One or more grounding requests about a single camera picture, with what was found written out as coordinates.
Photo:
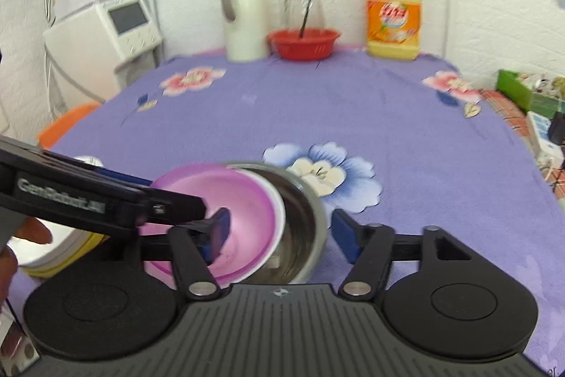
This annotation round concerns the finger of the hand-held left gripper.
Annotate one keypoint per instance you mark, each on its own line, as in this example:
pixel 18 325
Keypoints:
pixel 126 178
pixel 176 204

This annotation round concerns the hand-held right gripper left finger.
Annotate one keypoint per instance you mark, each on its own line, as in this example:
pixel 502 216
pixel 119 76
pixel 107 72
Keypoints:
pixel 218 235

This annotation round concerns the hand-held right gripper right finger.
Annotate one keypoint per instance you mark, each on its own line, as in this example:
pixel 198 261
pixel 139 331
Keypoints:
pixel 342 235

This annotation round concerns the stainless steel bowl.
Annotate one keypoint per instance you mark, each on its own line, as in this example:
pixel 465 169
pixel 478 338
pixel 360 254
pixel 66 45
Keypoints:
pixel 302 227

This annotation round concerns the purple plastic bowl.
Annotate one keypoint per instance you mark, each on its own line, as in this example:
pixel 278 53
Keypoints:
pixel 247 204

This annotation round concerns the yellow plastic plate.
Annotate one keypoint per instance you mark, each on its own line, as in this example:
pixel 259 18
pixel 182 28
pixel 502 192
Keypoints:
pixel 79 255

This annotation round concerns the person's left hand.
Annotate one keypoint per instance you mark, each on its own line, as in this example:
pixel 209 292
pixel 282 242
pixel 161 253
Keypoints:
pixel 33 232

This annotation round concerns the orange plastic basin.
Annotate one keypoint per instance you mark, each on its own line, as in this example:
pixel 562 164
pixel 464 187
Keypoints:
pixel 66 123

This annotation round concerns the purple floral tablecloth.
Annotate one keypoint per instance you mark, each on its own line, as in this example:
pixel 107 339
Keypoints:
pixel 353 116

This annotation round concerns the white appliance with screen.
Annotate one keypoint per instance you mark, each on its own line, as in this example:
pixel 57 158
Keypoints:
pixel 84 50

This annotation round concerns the white thermos jug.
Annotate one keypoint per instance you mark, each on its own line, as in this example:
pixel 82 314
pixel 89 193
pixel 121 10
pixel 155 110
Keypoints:
pixel 247 28

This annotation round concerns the red plastic basket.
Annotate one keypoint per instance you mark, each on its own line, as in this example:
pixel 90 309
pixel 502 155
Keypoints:
pixel 304 48

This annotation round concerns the red patterned cloth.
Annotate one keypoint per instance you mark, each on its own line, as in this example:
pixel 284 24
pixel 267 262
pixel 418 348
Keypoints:
pixel 507 112

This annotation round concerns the yellow detergent bottle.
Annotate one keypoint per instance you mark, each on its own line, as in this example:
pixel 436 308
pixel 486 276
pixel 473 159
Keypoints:
pixel 393 28

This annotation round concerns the white blue packet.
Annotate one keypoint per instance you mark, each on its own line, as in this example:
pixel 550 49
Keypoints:
pixel 540 134

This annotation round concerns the green box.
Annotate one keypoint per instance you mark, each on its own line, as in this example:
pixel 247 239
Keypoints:
pixel 514 90

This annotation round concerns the glass jar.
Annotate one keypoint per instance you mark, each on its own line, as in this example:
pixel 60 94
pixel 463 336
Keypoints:
pixel 293 6

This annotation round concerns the black straw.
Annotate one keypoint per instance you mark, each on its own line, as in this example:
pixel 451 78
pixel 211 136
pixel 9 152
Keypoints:
pixel 310 1

